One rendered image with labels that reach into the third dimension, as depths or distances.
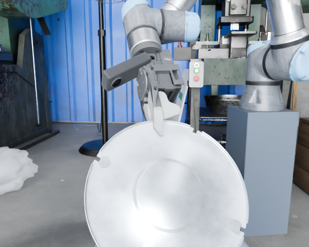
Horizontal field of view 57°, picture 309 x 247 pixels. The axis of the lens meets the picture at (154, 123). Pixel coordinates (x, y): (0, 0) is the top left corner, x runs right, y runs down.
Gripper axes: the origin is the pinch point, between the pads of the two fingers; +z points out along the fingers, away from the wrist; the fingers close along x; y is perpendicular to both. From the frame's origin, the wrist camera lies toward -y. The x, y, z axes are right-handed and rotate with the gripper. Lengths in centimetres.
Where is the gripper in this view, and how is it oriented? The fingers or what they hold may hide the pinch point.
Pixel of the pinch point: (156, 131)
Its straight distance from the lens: 55.4
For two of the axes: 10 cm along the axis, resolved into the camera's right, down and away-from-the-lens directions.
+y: 9.5, -0.6, 3.1
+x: -2.4, 5.0, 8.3
